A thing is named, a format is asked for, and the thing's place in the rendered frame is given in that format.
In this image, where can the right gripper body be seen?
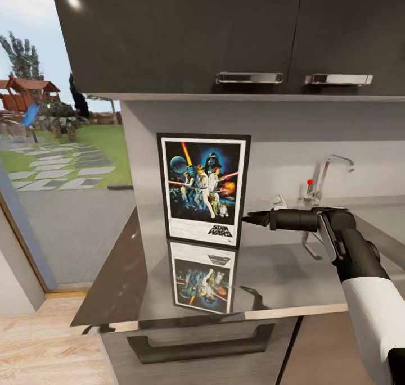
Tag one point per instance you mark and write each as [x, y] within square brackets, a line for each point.
[285, 219]

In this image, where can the fixed window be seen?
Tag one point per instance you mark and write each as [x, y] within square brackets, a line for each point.
[66, 187]

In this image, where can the poster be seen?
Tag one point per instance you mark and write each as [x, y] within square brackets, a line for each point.
[203, 182]

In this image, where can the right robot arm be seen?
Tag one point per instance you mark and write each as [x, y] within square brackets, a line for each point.
[376, 307]

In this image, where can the dishwasher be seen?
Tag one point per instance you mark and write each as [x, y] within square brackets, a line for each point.
[248, 352]

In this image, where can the drop in sink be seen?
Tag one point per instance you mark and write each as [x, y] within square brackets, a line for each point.
[381, 223]

